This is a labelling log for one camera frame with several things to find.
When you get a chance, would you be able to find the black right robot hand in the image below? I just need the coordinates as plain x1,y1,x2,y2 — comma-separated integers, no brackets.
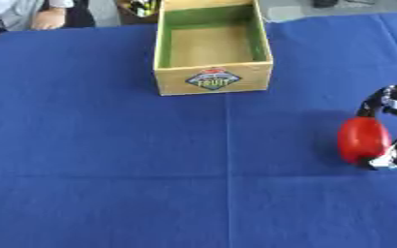
354,83,397,171

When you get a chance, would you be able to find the red toy apple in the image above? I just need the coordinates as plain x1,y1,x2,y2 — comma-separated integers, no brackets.
335,116,394,166

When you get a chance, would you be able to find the tan cardboard box green inside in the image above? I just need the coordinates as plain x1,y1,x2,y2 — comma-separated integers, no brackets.
152,0,275,97

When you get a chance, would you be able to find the brown box with items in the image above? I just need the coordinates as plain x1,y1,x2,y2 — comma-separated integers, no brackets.
113,0,165,26

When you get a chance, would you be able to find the dark chair base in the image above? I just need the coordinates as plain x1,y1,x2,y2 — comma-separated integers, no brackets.
310,0,341,9

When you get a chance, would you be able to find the person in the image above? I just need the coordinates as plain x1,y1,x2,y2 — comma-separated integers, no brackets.
0,0,97,52

